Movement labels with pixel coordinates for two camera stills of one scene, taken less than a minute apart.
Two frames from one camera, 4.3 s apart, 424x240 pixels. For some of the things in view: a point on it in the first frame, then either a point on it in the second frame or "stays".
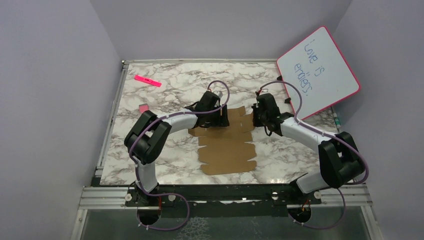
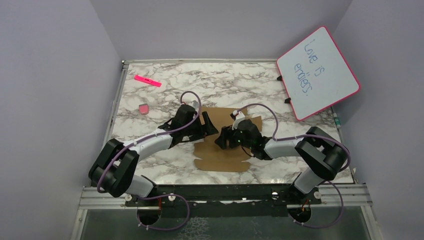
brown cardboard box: (226, 149) stays
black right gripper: (256, 122) → (221, 140)
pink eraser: (143, 107) stays
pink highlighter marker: (148, 81) stays
